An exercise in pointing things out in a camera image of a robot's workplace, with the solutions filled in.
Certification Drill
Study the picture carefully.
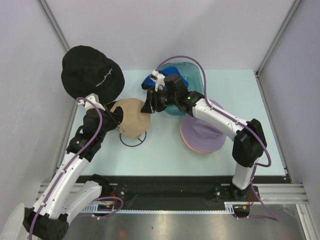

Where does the purple bucket hat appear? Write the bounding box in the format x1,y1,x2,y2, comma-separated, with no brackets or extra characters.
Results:
180,114,227,152

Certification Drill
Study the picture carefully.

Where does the pink bucket hat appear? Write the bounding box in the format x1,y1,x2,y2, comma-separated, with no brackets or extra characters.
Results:
179,127,213,155

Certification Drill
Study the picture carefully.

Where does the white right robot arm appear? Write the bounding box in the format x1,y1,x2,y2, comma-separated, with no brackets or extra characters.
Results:
141,71,267,201

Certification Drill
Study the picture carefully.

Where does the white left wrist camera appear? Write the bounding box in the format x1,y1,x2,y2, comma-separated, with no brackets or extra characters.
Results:
76,93,105,111

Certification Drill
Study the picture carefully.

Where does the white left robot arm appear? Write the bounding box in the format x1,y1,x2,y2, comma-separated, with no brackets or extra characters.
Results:
23,108,123,240

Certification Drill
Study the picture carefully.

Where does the blue cap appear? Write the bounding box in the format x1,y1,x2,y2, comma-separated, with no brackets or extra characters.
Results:
141,66,189,90

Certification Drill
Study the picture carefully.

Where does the black wire hat stand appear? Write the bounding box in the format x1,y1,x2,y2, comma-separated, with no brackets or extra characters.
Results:
119,131,147,148

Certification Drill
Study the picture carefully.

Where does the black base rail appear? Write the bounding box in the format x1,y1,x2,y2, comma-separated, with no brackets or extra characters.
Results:
49,174,293,213

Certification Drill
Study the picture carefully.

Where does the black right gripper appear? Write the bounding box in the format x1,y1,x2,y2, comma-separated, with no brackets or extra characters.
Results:
140,87,178,115

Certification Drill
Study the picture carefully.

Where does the beige hat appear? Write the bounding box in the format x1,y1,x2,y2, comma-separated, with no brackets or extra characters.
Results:
106,98,151,139

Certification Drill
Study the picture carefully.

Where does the black bucket hat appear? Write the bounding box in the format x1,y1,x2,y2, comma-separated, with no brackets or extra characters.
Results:
61,45,125,105

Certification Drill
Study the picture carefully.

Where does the teal plastic basket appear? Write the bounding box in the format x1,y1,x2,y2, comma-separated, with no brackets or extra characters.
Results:
156,62,204,116

